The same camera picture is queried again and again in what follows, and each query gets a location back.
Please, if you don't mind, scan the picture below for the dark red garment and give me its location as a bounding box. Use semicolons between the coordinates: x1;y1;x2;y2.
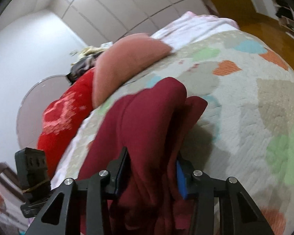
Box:
78;78;207;234

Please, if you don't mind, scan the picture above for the pile of clothes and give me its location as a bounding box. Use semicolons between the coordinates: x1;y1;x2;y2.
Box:
66;42;113;85

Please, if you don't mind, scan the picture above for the red floral comforter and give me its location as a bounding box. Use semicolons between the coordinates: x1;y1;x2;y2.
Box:
37;68;95;178

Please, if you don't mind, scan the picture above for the patchwork heart quilt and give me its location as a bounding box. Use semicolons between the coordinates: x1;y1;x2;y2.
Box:
51;31;294;234

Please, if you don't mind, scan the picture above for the white wardrobe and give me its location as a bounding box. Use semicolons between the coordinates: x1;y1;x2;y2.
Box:
50;0;210;46

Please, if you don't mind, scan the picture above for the cluttered white shelf unit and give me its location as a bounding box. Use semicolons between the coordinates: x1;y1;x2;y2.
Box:
272;0;294;39

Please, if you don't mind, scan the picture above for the pink corduroy cushion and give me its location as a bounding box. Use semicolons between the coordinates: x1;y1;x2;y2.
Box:
92;33;172;108

